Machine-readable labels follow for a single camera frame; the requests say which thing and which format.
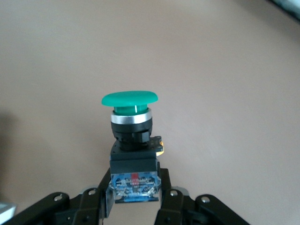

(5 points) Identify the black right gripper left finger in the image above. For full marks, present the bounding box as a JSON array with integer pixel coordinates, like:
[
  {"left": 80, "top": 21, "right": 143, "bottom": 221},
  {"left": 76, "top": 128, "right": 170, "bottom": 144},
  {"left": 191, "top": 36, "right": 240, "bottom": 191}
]
[{"left": 0, "top": 168, "right": 116, "bottom": 225}]

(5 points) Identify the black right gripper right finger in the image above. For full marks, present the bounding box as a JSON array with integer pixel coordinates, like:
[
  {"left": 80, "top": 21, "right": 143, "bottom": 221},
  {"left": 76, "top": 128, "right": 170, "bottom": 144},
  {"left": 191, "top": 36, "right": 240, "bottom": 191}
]
[{"left": 152, "top": 167, "right": 251, "bottom": 225}]

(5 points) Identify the green mushroom push button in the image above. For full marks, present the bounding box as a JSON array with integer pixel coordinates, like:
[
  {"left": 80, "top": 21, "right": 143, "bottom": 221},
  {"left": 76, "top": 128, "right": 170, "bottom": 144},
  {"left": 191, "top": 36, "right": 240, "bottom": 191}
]
[{"left": 101, "top": 90, "right": 165, "bottom": 204}]

